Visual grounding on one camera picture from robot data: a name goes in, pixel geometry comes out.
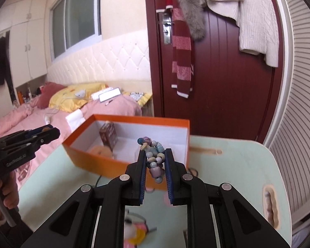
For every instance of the red white striped scarf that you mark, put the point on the red white striped scarf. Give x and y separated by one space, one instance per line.
182 62

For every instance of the black hanging garment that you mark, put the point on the black hanging garment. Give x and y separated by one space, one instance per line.
5 72

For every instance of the window with grey frame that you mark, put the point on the window with grey frame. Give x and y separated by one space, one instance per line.
74 24

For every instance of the person's left hand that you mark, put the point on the person's left hand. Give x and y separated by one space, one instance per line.
10 196

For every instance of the white dog figurine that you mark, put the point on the white dog figurine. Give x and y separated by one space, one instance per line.
136 229

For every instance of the tablet with white case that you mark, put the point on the tablet with white case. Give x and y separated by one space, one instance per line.
106 94

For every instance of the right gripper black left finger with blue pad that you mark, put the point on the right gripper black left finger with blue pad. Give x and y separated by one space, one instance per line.
94 216

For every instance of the silver door handle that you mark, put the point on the silver door handle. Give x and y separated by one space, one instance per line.
167 28

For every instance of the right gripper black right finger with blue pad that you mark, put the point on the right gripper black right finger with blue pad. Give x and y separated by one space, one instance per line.
216 216

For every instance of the grey fur trim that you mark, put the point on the grey fur trim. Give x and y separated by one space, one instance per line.
193 15

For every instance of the dark red pillow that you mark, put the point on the dark red pillow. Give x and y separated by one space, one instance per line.
49 89

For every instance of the white wall cabinet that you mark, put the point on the white wall cabinet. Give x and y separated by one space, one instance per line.
24 20

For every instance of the yellow cartoon pillow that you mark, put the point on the yellow cartoon pillow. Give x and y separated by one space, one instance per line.
74 97

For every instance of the orange cardboard box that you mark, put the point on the orange cardboard box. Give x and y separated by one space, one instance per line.
171 133

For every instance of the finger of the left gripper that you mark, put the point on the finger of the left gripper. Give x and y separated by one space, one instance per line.
25 134
38 140

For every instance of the pink duvet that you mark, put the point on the pink duvet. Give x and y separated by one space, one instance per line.
29 116

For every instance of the dark red door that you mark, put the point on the dark red door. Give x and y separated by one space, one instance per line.
234 94

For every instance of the small brown carton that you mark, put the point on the small brown carton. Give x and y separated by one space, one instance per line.
108 135

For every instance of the white knit sweater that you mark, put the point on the white knit sweater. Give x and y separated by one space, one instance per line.
257 22

